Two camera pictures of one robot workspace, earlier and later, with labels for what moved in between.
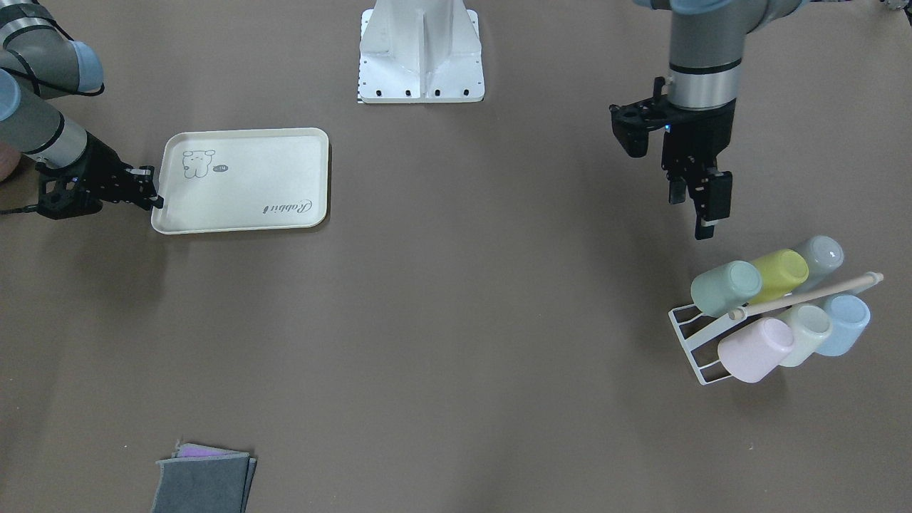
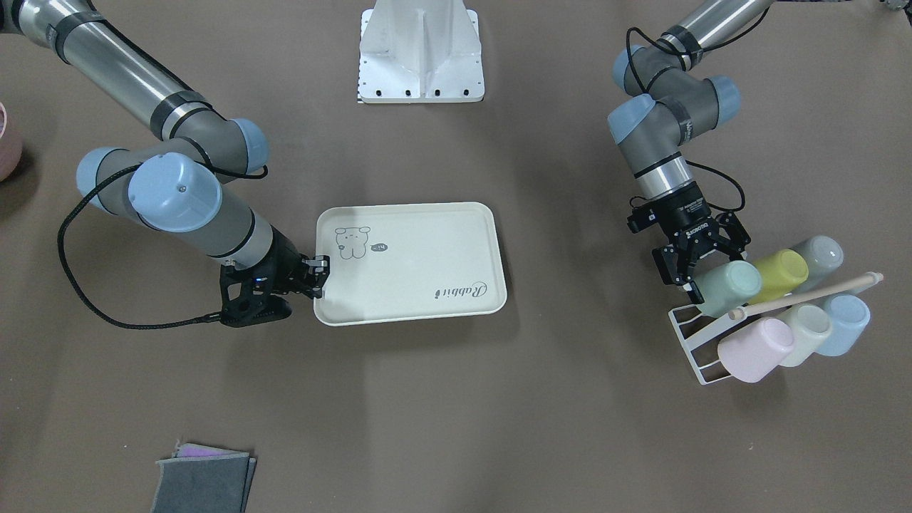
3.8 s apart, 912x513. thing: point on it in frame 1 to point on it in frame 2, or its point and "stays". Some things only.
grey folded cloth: [214, 484] stays
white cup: [810, 325] stays
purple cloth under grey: [188, 450] stays
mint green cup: [726, 288] stays
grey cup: [824, 255] stays
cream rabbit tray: [242, 179] to [408, 261]
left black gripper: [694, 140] to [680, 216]
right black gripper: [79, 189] to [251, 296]
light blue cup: [849, 316] stays
